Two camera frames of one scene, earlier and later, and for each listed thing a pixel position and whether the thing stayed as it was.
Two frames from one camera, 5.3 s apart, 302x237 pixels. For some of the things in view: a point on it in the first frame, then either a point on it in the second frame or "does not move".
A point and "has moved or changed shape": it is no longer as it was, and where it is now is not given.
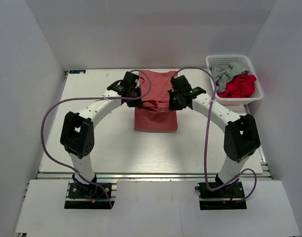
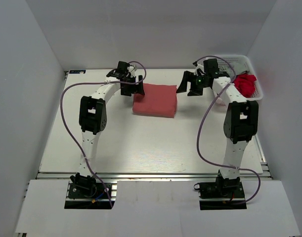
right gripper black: x=172 y=106 → x=189 y=76
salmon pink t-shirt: x=154 y=115 has moved or changed shape
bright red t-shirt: x=242 y=86 does not move
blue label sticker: x=77 y=71 does not move
